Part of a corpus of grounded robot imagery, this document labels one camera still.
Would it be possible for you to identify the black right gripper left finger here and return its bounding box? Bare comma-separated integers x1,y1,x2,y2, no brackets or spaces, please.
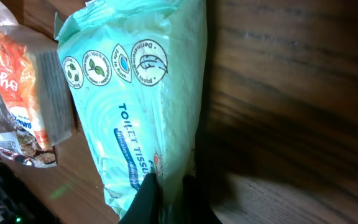
119,173,161,224

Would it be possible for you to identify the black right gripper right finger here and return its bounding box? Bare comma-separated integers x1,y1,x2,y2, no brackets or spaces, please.
183,175,222,224

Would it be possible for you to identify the teal snack packet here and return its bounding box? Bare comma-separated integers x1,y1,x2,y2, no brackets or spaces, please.
54,0,208,223

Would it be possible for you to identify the orange snack packet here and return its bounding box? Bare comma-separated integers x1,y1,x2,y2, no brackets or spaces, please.
0,25,75,149

